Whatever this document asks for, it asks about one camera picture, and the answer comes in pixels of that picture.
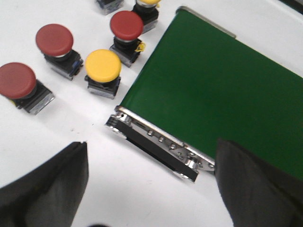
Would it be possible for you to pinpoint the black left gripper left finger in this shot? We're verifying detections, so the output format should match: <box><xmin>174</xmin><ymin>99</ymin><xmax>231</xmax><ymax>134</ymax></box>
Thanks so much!
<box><xmin>0</xmin><ymin>142</ymin><xmax>89</xmax><ymax>227</ymax></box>

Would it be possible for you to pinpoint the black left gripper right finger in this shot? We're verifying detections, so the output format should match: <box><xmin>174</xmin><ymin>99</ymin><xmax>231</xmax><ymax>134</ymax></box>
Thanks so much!
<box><xmin>215</xmin><ymin>139</ymin><xmax>303</xmax><ymax>227</ymax></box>

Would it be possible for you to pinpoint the yellow mushroom push button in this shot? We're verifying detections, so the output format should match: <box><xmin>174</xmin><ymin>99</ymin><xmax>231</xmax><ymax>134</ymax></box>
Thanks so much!
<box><xmin>132</xmin><ymin>0</ymin><xmax>160</xmax><ymax>34</ymax></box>
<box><xmin>85</xmin><ymin>49</ymin><xmax>122</xmax><ymax>99</ymax></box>

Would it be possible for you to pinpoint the red mushroom push button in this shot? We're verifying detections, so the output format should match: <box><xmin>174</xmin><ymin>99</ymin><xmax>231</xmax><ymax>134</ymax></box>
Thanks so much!
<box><xmin>0</xmin><ymin>62</ymin><xmax>55</xmax><ymax>115</ymax></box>
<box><xmin>109</xmin><ymin>10</ymin><xmax>145</xmax><ymax>67</ymax></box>
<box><xmin>35</xmin><ymin>24</ymin><xmax>83</xmax><ymax>80</ymax></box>

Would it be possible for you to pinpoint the green conveyor belt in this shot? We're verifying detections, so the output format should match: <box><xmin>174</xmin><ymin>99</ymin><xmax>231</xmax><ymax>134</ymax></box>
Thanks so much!
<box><xmin>118</xmin><ymin>7</ymin><xmax>303</xmax><ymax>179</ymax></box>

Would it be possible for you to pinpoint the push button base block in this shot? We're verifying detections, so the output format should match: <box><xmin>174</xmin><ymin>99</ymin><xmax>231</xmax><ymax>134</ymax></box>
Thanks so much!
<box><xmin>96</xmin><ymin>0</ymin><xmax>124</xmax><ymax>15</ymax></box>

